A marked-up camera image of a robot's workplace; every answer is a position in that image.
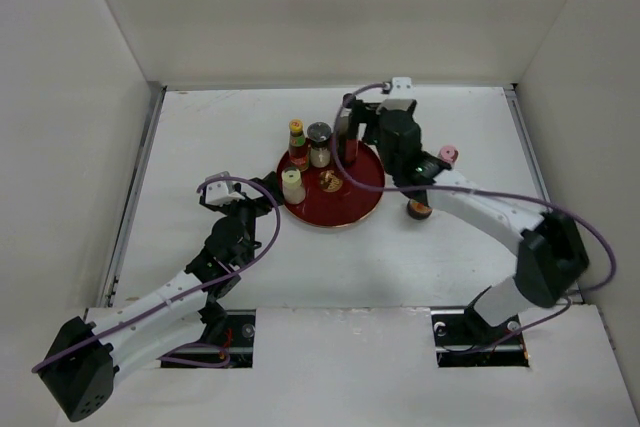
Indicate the grey-capped pepper shaker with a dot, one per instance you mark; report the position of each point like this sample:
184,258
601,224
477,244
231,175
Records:
319,135

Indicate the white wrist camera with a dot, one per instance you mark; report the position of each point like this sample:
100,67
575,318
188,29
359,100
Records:
221,192
399,95

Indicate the white-capped shaker jar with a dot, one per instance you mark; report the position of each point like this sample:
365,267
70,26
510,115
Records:
292,185

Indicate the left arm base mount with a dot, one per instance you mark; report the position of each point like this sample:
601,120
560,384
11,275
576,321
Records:
229,345

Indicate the pink-capped spice jar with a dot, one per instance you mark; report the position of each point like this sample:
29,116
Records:
449,154

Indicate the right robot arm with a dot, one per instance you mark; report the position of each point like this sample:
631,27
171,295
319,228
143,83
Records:
550,254

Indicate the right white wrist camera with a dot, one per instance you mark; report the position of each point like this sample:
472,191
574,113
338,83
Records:
399,95

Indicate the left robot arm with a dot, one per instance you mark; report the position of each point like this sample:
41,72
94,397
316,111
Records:
87,360

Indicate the yellow-capped sauce bottle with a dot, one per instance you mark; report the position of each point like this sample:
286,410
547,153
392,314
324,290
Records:
298,149

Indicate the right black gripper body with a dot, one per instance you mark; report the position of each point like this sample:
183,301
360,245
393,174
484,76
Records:
368,114

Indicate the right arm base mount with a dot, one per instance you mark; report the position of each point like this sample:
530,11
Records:
463,340

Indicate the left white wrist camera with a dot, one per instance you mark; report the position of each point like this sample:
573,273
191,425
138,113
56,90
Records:
221,192

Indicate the tall dark soy sauce bottle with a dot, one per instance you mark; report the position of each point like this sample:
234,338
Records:
347,143

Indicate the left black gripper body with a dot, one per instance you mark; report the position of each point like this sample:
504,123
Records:
247,210

